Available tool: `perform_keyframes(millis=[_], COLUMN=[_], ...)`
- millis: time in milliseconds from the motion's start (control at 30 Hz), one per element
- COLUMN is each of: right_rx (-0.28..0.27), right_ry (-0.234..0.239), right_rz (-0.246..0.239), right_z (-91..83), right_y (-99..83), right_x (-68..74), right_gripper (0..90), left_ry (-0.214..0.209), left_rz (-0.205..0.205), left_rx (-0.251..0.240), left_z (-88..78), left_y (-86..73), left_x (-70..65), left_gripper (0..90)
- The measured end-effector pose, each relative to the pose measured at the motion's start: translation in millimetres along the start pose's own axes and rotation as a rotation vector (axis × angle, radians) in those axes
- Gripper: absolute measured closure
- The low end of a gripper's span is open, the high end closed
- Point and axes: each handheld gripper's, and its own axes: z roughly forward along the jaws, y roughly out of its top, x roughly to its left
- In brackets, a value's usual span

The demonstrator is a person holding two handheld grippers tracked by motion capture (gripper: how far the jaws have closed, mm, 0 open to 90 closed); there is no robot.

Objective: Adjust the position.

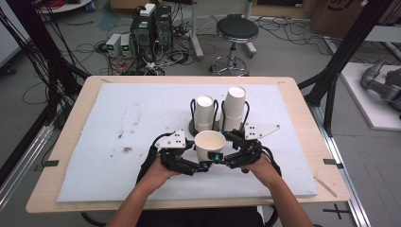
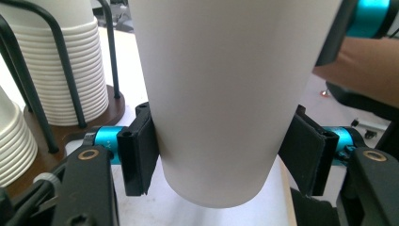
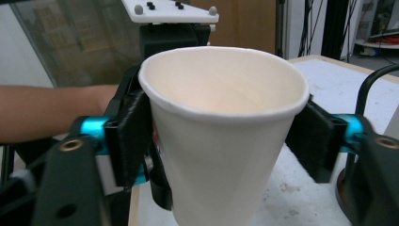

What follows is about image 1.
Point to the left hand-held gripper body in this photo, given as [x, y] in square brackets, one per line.
[171, 142]

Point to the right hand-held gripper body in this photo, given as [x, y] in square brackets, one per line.
[247, 151]

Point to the person's right hand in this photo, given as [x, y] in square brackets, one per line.
[263, 171]

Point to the person's left hand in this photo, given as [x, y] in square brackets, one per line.
[159, 175]

